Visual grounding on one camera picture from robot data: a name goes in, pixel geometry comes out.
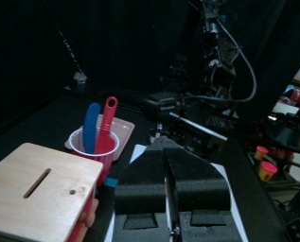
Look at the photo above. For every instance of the thin white bar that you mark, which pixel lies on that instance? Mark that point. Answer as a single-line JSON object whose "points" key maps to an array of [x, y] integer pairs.
{"points": [[198, 126]]}

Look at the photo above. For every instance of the small teal object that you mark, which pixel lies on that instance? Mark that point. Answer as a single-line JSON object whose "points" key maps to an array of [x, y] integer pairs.
{"points": [[110, 182]]}

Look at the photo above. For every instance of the yellow can with red lid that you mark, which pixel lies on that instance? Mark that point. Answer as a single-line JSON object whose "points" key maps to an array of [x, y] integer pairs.
{"points": [[260, 152], [268, 170]]}

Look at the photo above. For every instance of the black box with square face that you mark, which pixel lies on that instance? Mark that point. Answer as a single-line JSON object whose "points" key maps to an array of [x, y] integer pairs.
{"points": [[299, 229]]}

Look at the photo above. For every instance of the red cylinder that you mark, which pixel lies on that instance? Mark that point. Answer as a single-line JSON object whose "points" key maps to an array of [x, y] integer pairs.
{"points": [[299, 96]]}

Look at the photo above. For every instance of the thin diagonal frame rod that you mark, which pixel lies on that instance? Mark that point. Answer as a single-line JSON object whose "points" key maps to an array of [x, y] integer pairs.
{"points": [[70, 52]]}

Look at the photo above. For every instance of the red plastic cup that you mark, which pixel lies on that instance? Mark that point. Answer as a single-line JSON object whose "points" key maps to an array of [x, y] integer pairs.
{"points": [[107, 160]]}

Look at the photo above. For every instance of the red toy spatula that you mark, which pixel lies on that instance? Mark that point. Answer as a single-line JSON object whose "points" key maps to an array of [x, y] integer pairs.
{"points": [[106, 132]]}

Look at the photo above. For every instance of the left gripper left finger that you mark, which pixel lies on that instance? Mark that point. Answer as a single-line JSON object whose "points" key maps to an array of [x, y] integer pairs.
{"points": [[141, 186]]}

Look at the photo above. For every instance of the wooden box with slot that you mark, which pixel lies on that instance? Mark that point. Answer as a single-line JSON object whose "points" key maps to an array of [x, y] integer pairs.
{"points": [[38, 189]]}

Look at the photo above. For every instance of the grey frame clamp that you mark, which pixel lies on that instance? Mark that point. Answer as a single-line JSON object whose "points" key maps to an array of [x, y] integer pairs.
{"points": [[80, 77]]}

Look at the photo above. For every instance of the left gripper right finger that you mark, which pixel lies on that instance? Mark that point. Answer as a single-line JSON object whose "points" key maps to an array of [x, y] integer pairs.
{"points": [[198, 189]]}

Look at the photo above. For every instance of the white cutting board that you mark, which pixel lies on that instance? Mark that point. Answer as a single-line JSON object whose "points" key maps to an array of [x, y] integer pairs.
{"points": [[135, 152]]}

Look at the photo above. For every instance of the blue toy knife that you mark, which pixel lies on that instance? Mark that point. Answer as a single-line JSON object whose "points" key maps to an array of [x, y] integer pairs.
{"points": [[90, 126]]}

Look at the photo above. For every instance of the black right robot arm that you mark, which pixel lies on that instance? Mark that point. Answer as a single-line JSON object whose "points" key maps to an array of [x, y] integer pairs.
{"points": [[217, 63]]}

